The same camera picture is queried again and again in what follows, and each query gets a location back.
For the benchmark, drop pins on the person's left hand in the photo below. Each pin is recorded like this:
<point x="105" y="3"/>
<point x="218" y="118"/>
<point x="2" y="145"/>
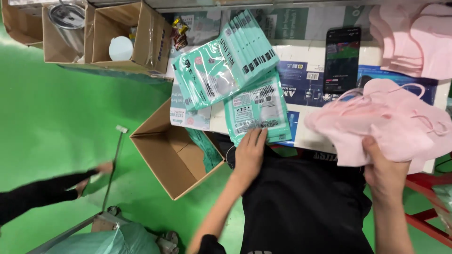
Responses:
<point x="249" y="155"/>

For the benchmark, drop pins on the person's right hand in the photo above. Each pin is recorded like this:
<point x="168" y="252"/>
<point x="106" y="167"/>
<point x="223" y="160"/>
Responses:
<point x="386" y="178"/>

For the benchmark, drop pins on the person's left fingers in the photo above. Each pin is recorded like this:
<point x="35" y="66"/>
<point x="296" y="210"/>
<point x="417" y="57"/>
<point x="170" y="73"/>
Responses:
<point x="255" y="137"/>

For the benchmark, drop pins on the small pile teal mask packets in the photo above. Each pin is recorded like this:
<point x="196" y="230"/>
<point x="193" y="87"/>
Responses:
<point x="257" y="105"/>

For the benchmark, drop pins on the bundle of pink face masks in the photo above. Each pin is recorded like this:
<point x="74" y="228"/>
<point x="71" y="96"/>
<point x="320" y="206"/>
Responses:
<point x="385" y="120"/>

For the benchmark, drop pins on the teal packets in box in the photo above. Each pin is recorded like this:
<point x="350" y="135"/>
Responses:
<point x="206" y="150"/>

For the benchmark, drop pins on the white printed mask packet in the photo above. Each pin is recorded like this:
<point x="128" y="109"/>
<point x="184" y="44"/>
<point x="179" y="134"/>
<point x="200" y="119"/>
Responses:
<point x="189" y="118"/>

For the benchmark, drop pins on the blue white printed cardboard sheet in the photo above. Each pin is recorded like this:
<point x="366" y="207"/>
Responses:
<point x="303" y="84"/>

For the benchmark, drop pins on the fanned stack teal mask packets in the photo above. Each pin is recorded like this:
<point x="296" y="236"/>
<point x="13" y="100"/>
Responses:
<point x="219" y="67"/>

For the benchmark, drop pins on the person's black shirt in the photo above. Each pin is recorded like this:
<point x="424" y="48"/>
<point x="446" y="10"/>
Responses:
<point x="303" y="204"/>

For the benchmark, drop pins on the open brown cardboard box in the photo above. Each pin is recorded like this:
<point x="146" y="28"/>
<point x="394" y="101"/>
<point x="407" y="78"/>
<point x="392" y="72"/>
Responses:
<point x="166" y="158"/>

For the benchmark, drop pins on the black smartphone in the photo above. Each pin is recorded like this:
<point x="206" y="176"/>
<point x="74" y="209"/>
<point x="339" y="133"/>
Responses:
<point x="341" y="60"/>

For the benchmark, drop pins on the crumpled snack wrapper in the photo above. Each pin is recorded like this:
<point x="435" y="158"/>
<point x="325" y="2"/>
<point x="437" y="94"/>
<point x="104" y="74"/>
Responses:
<point x="180" y="35"/>

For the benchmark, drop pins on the grey caster wheel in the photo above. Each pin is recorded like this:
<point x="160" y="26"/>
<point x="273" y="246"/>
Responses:
<point x="168" y="243"/>

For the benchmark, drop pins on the thin metal rod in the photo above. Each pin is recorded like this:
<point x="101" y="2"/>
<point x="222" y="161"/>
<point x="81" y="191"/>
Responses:
<point x="114" y="162"/>

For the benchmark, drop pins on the cardboard box with white lid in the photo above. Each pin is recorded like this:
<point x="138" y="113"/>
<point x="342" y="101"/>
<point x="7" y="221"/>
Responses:
<point x="148" y="38"/>

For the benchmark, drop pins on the white round lid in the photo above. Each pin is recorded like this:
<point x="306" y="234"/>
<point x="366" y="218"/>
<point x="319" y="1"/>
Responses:
<point x="120" y="48"/>

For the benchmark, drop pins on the large teal plastic bag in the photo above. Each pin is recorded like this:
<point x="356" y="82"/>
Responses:
<point x="106" y="241"/>

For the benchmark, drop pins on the stack of pink masks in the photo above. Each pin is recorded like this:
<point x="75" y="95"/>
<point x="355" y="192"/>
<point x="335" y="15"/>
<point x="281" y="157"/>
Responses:
<point x="416" y="38"/>

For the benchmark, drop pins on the clear plastic bag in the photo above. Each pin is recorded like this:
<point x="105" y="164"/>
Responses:
<point x="444" y="208"/>

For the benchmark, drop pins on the cardboard box with steel tumbler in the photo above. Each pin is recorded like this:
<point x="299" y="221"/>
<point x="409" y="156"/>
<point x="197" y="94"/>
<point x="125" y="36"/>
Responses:
<point x="56" y="49"/>

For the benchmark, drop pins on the steel tumbler with lid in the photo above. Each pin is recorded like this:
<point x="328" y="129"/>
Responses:
<point x="69" y="23"/>

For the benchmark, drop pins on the plain brown cardboard box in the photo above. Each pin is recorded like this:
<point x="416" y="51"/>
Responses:
<point x="21" y="24"/>

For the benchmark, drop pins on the grey metal rail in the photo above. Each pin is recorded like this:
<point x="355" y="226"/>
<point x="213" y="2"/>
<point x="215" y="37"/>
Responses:
<point x="268" y="3"/>

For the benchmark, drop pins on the red metal table frame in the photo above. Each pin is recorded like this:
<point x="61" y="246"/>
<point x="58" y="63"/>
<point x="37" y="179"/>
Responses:
<point x="425" y="218"/>

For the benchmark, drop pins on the grey metal cart frame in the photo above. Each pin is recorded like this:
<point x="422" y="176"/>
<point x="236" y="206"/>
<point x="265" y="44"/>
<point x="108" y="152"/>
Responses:
<point x="67" y="232"/>

